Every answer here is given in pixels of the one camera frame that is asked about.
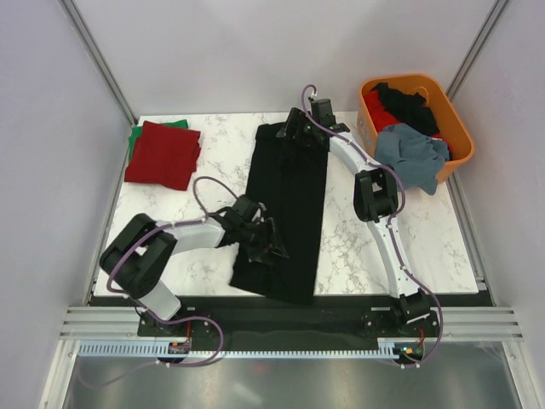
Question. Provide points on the grey-blue t-shirt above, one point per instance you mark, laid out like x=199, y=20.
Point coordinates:
x=416, y=158

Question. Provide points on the black garment in tub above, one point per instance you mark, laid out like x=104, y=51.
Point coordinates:
x=409, y=106

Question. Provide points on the folded red t-shirt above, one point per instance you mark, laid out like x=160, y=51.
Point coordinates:
x=164, y=156

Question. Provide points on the aluminium frame post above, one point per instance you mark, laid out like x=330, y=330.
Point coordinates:
x=82, y=29
x=484, y=34

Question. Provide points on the red garment in tub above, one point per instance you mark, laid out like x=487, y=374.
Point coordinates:
x=379, y=111

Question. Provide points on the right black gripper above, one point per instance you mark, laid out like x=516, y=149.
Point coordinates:
x=296, y=119

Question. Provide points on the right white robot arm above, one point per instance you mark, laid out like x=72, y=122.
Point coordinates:
x=376, y=201

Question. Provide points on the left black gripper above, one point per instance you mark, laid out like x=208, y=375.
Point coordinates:
x=270, y=243

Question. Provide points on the left aluminium frame post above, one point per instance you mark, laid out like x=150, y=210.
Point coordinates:
x=82, y=29

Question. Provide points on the orange plastic tub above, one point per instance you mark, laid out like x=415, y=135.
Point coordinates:
x=450, y=126

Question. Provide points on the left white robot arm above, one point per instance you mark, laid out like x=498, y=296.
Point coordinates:
x=136, y=259

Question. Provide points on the right aluminium frame post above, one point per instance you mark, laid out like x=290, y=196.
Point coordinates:
x=484, y=34

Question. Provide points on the folded green t-shirt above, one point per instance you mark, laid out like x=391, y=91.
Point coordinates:
x=137, y=131

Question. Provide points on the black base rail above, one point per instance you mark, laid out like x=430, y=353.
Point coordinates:
x=330, y=323

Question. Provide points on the white slotted cable duct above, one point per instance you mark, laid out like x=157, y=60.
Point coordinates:
x=170, y=350

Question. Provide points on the black t-shirt blue logo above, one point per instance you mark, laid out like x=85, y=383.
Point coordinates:
x=289, y=179

